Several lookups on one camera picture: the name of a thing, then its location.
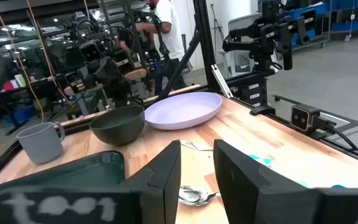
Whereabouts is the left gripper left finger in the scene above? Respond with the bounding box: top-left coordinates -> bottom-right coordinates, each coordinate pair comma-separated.
116,140 -> 181,224

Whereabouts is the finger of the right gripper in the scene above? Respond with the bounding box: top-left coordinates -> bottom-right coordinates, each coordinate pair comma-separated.
222,35 -> 252,53
228,27 -> 254,39

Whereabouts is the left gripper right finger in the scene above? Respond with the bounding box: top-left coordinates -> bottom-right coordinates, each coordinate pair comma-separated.
213,139 -> 321,224

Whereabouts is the teal-handled spoon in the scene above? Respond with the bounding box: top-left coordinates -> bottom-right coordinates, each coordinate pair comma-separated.
178,182 -> 348,207

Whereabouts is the dark grey bowl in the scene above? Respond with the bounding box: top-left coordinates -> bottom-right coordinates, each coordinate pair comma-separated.
89,105 -> 146,147

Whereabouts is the lilac plate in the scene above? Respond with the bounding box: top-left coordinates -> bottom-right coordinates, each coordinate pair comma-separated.
144,91 -> 224,131

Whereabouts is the dark green serving tray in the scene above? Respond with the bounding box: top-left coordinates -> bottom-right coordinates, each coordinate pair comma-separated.
0,150 -> 126,195

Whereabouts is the grey mug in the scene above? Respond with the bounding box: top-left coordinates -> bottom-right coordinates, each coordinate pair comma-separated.
16,121 -> 66,165

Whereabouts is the person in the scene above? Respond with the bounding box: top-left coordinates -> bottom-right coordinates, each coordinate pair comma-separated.
134,0 -> 188,96

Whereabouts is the blue storage shelving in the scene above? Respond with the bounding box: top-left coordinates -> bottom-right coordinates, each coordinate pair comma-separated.
286,0 -> 358,47

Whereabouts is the blue plastic bin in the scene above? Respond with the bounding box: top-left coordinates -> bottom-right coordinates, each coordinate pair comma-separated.
3,105 -> 37,126

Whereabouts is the silver metal bracket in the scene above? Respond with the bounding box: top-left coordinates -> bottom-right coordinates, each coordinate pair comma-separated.
211,64 -> 233,99

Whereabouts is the black table-level camera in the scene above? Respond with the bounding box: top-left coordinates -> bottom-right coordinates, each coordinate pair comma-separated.
290,104 -> 337,136

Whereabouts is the black camera cable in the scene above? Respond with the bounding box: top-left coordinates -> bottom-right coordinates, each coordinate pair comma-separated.
321,119 -> 358,152

